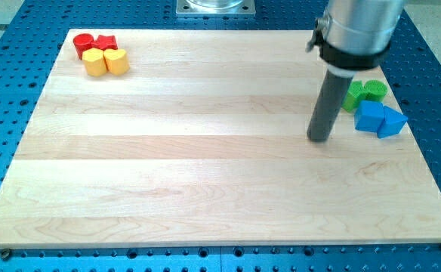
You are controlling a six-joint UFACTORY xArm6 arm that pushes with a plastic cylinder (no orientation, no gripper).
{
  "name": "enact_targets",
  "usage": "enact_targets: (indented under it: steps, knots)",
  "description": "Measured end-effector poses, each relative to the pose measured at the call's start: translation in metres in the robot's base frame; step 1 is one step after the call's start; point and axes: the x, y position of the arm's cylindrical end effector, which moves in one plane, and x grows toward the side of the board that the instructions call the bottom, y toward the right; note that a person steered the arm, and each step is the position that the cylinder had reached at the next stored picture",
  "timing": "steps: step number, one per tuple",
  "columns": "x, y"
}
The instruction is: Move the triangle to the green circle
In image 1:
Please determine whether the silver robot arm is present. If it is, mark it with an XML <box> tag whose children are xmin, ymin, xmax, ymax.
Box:
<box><xmin>306</xmin><ymin>0</ymin><xmax>406</xmax><ymax>78</ymax></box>

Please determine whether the blue triangle block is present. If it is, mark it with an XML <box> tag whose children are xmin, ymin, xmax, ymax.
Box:
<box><xmin>377</xmin><ymin>106</ymin><xmax>409</xmax><ymax>138</ymax></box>

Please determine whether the wooden board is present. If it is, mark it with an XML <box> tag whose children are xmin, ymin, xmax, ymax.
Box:
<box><xmin>0</xmin><ymin>29</ymin><xmax>441</xmax><ymax>249</ymax></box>

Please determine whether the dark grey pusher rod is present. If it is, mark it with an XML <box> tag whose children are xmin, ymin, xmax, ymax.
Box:
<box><xmin>307</xmin><ymin>67</ymin><xmax>354</xmax><ymax>142</ymax></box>

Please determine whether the yellow heart block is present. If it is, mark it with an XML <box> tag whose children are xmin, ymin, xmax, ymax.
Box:
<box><xmin>103</xmin><ymin>49</ymin><xmax>130</xmax><ymax>76</ymax></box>

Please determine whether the green star block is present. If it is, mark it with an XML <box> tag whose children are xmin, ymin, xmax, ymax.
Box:
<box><xmin>342</xmin><ymin>81</ymin><xmax>368</xmax><ymax>113</ymax></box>

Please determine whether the red star block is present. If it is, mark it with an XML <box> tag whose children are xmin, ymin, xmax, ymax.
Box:
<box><xmin>91</xmin><ymin>35</ymin><xmax>118</xmax><ymax>51</ymax></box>

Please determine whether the yellow hexagon block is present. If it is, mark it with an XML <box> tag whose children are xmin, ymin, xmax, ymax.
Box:
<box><xmin>82</xmin><ymin>48</ymin><xmax>108</xmax><ymax>77</ymax></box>

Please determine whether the blue cube block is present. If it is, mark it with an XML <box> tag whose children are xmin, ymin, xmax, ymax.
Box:
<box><xmin>354</xmin><ymin>100</ymin><xmax>384</xmax><ymax>132</ymax></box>

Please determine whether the green cylinder block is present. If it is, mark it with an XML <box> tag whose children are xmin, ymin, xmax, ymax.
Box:
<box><xmin>364</xmin><ymin>80</ymin><xmax>388</xmax><ymax>102</ymax></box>

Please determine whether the red cylinder block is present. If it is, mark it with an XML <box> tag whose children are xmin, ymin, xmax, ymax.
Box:
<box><xmin>72</xmin><ymin>33</ymin><xmax>94</xmax><ymax>60</ymax></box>

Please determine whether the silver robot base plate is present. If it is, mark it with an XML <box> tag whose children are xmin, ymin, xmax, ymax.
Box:
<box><xmin>175</xmin><ymin>0</ymin><xmax>256</xmax><ymax>17</ymax></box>

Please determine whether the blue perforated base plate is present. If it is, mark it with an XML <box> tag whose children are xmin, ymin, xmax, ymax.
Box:
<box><xmin>0</xmin><ymin>1</ymin><xmax>441</xmax><ymax>271</ymax></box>

